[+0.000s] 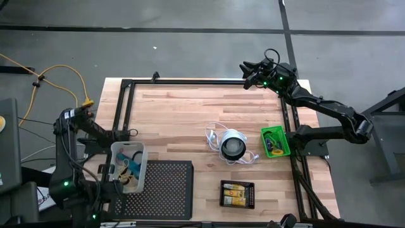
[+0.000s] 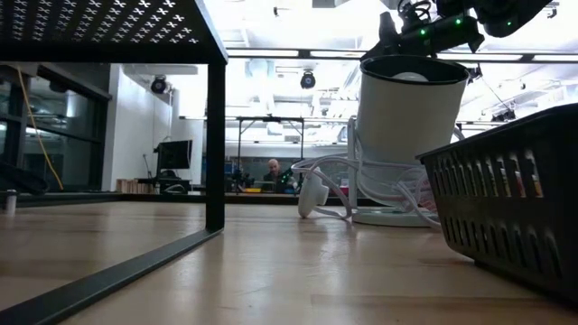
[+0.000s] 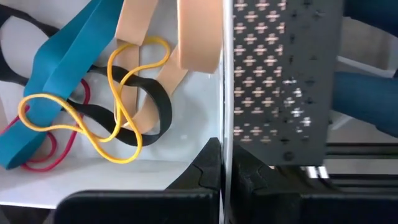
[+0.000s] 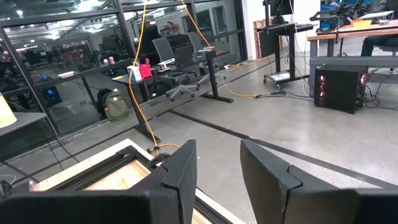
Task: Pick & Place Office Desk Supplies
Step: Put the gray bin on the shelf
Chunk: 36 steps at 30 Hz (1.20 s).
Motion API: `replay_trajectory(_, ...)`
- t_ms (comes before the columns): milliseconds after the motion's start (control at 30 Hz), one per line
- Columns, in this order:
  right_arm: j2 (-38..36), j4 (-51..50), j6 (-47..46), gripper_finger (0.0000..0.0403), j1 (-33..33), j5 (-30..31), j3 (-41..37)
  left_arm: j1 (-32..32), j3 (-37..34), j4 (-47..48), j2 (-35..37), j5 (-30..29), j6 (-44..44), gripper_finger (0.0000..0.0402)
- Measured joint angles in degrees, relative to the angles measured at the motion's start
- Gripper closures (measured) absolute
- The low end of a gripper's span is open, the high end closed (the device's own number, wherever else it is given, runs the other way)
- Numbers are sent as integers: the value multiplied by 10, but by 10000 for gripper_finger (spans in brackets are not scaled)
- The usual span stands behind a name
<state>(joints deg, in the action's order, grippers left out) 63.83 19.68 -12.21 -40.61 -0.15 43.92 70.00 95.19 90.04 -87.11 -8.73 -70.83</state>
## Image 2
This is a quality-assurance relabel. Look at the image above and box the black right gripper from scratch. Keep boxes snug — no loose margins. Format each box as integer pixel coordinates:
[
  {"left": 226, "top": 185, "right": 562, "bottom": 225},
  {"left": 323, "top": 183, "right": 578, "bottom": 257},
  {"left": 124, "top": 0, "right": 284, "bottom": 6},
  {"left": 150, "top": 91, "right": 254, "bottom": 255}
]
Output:
[{"left": 360, "top": 11, "right": 407, "bottom": 60}]

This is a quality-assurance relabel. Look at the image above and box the black mesh basket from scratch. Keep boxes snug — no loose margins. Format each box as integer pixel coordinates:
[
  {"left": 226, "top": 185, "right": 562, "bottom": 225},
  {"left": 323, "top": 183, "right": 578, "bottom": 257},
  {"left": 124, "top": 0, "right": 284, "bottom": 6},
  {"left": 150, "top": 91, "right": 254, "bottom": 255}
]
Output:
[{"left": 415, "top": 102, "right": 578, "bottom": 299}]

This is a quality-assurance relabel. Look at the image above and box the white desk lamp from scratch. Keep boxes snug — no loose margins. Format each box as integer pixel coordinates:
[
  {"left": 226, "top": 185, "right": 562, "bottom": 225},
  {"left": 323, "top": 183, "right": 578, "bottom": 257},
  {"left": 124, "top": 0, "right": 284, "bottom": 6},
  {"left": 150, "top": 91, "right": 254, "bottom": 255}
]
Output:
[{"left": 347, "top": 54, "right": 471, "bottom": 228}]

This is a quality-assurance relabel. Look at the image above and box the person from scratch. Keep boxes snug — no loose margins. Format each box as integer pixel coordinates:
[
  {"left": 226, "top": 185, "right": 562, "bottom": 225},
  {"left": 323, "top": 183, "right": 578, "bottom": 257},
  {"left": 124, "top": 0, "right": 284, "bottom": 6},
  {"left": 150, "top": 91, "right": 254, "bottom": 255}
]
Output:
[{"left": 261, "top": 157, "right": 299, "bottom": 194}]

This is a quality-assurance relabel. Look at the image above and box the black computer monitor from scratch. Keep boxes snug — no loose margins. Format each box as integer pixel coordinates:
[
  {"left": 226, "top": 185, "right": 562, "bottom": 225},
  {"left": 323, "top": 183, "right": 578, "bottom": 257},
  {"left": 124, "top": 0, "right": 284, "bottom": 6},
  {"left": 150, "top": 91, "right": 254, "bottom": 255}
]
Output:
[{"left": 155, "top": 139, "right": 194, "bottom": 172}]

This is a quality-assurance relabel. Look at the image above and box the black perforated metal shelf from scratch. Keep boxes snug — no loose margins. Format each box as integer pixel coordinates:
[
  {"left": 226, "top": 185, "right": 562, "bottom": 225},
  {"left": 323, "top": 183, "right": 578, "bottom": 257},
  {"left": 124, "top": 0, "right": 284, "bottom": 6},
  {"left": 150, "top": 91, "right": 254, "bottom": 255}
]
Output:
[{"left": 0, "top": 0, "right": 230, "bottom": 325}]

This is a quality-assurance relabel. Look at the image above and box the black gantry frame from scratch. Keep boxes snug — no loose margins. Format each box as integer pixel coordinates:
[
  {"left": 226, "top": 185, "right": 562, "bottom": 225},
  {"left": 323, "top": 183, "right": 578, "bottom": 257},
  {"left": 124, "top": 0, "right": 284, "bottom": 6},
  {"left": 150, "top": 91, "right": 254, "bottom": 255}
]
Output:
[{"left": 234, "top": 116, "right": 306, "bottom": 163}]

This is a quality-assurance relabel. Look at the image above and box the red white cable tag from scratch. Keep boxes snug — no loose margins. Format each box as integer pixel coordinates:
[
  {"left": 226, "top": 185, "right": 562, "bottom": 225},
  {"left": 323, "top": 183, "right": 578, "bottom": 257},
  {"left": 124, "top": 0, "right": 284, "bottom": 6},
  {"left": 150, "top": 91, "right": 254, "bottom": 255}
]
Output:
[{"left": 406, "top": 178, "right": 438, "bottom": 214}]

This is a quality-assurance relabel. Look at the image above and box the white lamp power cable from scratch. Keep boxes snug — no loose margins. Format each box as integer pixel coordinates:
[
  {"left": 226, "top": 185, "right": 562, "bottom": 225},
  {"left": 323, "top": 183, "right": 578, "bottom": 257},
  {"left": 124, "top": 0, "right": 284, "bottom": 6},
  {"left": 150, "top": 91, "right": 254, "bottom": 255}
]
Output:
[{"left": 291, "top": 125, "right": 466, "bottom": 229}]

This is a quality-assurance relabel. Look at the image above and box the yellow extension cable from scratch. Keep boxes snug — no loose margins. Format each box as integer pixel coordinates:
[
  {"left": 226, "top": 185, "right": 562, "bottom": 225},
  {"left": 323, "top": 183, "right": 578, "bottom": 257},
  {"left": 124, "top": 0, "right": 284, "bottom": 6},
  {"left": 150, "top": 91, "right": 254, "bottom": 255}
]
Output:
[{"left": 14, "top": 62, "right": 64, "bottom": 190}]

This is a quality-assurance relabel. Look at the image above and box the black aluminium table frame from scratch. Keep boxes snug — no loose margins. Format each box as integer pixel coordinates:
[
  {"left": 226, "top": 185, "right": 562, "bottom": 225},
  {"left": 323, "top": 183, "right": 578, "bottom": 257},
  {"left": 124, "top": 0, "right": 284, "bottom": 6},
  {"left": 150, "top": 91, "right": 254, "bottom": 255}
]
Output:
[{"left": 0, "top": 191, "right": 385, "bottom": 207}]

